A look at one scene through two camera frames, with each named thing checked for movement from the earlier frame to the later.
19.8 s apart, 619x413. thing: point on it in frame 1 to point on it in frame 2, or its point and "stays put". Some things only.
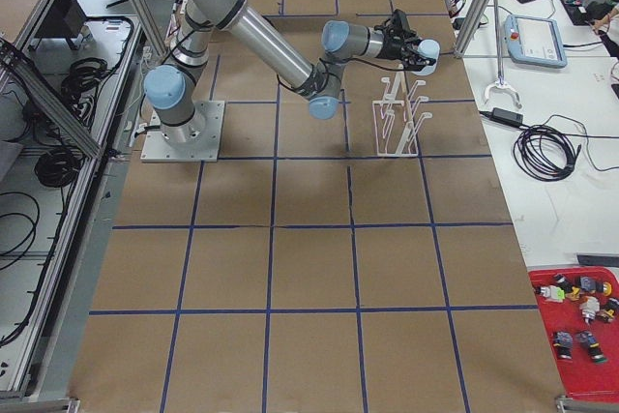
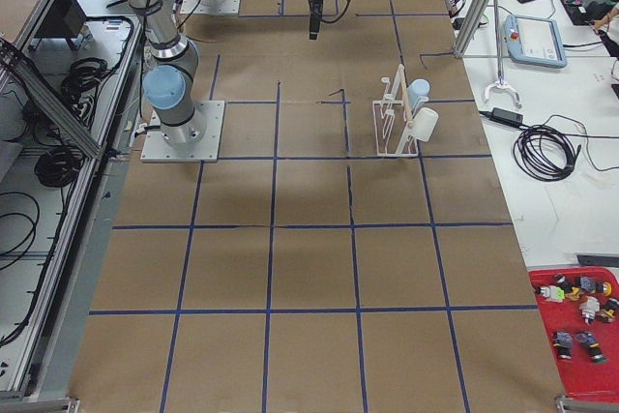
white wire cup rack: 396,125 stays put
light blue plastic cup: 431,48 to 418,92
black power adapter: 506,116 stays put
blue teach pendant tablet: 534,40 stays put
